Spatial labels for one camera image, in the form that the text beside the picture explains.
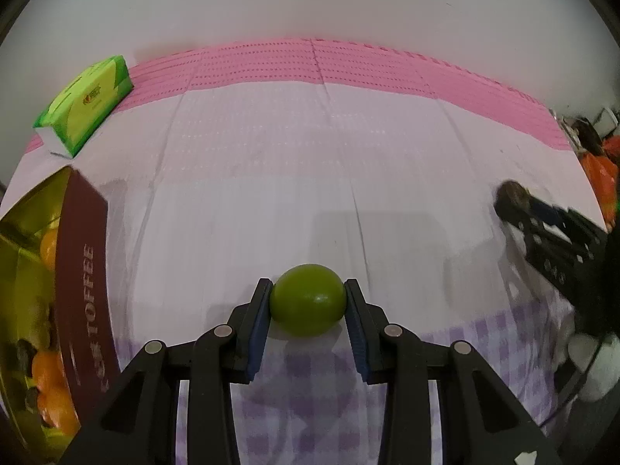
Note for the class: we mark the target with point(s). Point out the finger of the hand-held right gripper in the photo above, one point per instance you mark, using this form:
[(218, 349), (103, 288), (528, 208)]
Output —
[(525, 237), (557, 213)]

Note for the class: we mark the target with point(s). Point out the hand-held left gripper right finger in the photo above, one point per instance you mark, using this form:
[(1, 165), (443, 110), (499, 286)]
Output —
[(358, 344)]

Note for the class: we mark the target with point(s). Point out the small orange tangerine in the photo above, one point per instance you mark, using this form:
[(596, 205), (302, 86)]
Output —
[(48, 249)]

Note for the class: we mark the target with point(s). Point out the orange plastic bag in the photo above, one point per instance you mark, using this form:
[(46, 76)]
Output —
[(603, 174)]

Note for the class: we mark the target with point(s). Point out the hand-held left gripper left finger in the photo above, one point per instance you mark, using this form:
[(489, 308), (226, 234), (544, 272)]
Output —
[(256, 339)]

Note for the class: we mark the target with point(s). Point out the dark clutter pile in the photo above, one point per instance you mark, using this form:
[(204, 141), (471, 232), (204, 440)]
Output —
[(586, 131)]

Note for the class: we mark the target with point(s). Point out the dark red metal tin box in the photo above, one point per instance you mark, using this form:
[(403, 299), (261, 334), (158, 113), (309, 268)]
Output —
[(82, 261)]

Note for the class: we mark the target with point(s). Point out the green tissue pack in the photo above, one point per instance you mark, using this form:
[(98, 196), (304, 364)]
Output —
[(87, 101)]

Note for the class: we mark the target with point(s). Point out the white rounded object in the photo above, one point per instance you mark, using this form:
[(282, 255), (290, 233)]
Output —
[(593, 368)]

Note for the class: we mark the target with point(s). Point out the green tomato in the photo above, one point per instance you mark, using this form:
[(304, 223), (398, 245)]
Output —
[(307, 300)]

